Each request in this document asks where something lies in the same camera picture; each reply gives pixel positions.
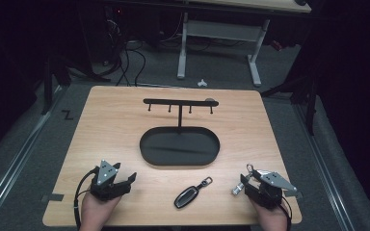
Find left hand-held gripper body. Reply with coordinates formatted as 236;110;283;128
90;159;133;202

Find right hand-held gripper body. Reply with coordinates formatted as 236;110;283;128
244;168;299;211

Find silver keychain with ring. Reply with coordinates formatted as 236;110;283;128
230;164;254;196

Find black key rack with tray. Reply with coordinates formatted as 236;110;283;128
139;97;222;167

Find black car key with carabiner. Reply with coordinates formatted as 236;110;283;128
173;176;214;210

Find person's right hand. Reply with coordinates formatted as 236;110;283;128
250;197;290;231

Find person's left hand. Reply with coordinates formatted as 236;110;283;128
80;192;123;231

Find grey tape strip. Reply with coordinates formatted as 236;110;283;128
41;192;66;203

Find black stand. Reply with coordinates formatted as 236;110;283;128
40;54;111;116
260;64;320;137

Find white-framed desk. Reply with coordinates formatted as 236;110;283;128
175;0;312;88

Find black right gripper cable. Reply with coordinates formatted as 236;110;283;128
277;194;294;231

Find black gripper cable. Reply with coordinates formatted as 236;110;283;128
277;194;294;231
73;167;100;231

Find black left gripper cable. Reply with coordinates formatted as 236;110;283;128
73;167;100;231

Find metal floor rail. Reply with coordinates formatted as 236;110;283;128
0;86;63;227
292;101;358;231

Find black floor cables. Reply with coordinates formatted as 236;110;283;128
115;39;147;87

